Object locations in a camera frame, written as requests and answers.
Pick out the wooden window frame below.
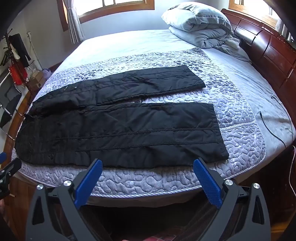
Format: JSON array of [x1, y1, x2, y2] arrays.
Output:
[[228, 0, 296, 47], [57, 0, 155, 32]]

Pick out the white cable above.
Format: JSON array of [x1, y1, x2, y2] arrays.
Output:
[[287, 145, 296, 193]]

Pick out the white wall pipe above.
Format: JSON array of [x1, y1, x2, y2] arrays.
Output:
[[27, 32, 43, 70]]

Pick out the grey pillow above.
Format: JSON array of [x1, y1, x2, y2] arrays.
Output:
[[161, 2, 234, 35]]

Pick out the folded grey duvet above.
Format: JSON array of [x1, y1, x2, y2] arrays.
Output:
[[168, 23, 252, 64]]

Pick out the cardboard box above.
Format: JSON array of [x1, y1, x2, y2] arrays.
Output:
[[29, 71, 47, 93]]

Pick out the wooden coat rack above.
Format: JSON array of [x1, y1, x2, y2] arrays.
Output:
[[0, 29, 35, 93]]

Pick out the red bag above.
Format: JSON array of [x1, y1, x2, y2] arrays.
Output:
[[9, 62, 28, 87]]

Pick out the pale curtain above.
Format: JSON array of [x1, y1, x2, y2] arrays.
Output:
[[63, 0, 85, 44]]

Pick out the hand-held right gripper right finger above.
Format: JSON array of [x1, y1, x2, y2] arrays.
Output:
[[192, 158, 271, 241]]

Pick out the wooden bed with pale sheet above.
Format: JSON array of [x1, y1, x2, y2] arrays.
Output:
[[7, 29, 296, 232]]

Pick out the white wire rack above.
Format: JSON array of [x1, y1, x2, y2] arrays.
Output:
[[24, 60, 38, 82]]

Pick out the dark wooden headboard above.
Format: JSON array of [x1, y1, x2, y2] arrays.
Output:
[[221, 8, 296, 93]]

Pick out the black cable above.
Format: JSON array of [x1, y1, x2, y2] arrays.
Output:
[[259, 95, 292, 149]]

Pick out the black hanging garment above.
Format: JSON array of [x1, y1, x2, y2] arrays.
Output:
[[9, 34, 31, 67]]

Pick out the black chrome chair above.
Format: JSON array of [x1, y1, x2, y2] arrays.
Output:
[[0, 70, 23, 141]]

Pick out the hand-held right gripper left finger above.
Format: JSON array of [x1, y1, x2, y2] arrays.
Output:
[[25, 159, 103, 241]]

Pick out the black pants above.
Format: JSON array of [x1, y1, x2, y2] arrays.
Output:
[[14, 65, 229, 168]]

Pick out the quilted lilac bedspread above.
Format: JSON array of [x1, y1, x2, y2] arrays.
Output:
[[11, 47, 266, 199]]

